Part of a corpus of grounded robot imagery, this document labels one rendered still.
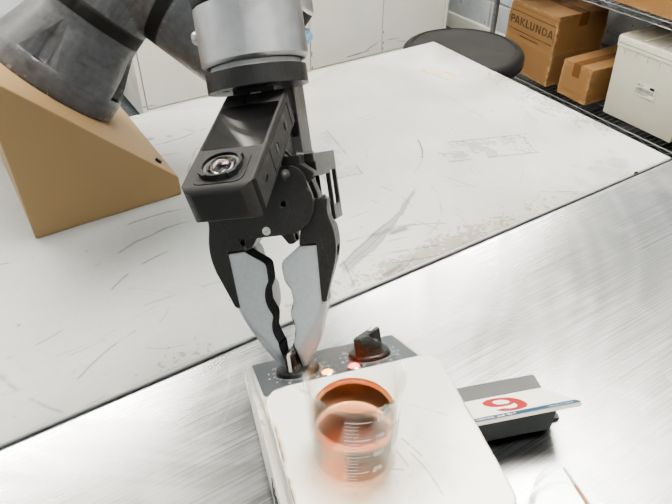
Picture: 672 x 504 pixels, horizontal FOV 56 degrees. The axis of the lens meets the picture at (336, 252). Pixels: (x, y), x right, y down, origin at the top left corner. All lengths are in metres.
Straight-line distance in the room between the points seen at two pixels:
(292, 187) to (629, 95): 2.42
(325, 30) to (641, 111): 1.41
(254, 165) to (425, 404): 0.18
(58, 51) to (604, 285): 0.60
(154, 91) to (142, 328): 2.29
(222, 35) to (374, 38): 2.87
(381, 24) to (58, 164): 2.71
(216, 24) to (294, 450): 0.27
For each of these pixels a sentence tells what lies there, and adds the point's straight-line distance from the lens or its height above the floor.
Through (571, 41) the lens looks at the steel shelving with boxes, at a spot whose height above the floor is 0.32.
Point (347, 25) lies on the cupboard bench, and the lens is 3.18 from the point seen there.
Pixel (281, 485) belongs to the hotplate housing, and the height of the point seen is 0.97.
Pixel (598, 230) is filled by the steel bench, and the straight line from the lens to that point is 0.74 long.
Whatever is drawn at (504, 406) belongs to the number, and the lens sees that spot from 0.50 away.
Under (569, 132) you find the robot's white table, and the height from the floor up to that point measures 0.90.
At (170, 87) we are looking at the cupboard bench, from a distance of 2.86.
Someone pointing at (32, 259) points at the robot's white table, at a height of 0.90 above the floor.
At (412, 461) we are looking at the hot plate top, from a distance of 0.39.
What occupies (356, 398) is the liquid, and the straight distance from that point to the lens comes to 0.36.
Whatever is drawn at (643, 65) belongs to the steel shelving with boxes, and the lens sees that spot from 2.72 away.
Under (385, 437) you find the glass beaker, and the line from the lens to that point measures 0.34.
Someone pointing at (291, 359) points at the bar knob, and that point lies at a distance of 0.46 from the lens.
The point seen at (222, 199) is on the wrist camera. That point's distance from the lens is 0.36.
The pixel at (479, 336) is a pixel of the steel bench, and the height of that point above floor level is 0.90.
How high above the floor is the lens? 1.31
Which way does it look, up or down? 39 degrees down
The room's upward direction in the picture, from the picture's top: straight up
